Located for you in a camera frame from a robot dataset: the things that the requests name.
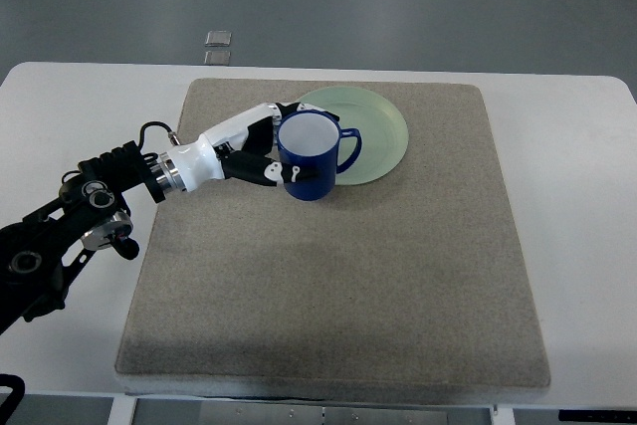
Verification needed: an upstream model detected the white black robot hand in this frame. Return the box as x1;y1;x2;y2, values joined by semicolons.
160;103;319;192

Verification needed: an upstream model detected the blue mug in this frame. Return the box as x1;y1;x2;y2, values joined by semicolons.
277;109;362;201

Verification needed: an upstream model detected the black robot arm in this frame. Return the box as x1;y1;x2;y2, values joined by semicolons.
1;139;171;330

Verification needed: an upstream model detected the lower floor outlet plate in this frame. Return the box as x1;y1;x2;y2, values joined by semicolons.
204;50;231;66

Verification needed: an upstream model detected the floor outlet plate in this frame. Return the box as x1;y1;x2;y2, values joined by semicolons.
204;30;232;47
204;50;231;66

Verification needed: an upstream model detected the upper floor outlet plate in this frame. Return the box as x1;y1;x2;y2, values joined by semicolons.
204;30;232;47

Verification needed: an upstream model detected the light green plate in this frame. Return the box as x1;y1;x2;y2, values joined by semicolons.
299;86;409;186

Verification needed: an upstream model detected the beige felt mat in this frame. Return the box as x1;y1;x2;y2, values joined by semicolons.
114;83;550;402

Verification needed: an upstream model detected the black control panel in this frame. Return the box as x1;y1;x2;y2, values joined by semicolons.
558;409;637;424

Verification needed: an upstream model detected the metal table frame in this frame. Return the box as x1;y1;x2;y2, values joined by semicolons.
106;395;517;424

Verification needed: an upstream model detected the black strap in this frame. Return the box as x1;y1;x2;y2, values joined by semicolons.
0;372;26;421

